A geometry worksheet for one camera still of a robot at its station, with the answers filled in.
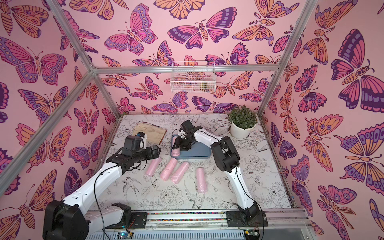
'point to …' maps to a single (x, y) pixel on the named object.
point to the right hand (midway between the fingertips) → (171, 150)
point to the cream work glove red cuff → (154, 134)
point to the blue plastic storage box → (198, 150)
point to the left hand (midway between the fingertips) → (155, 149)
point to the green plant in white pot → (241, 120)
